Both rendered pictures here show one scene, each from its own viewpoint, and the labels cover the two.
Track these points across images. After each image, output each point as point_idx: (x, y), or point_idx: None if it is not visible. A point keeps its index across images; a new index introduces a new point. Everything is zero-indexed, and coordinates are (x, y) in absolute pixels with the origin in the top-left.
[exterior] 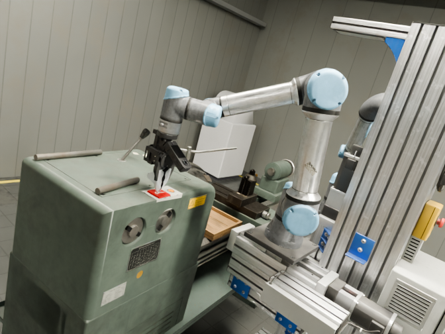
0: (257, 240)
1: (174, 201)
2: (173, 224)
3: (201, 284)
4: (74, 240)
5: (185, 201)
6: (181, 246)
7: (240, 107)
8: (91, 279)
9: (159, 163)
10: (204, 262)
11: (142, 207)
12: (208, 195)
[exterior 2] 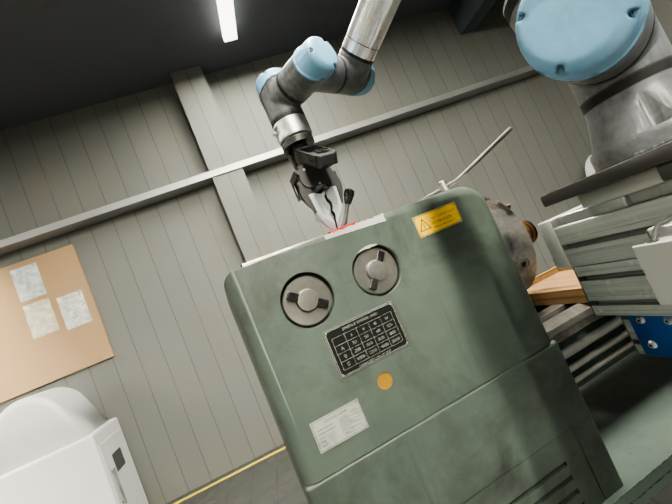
0: (570, 187)
1: (372, 230)
2: (406, 272)
3: (657, 406)
4: (249, 353)
5: (404, 225)
6: (466, 311)
7: (365, 19)
8: (271, 402)
9: (299, 183)
10: (618, 354)
11: (297, 254)
12: (460, 202)
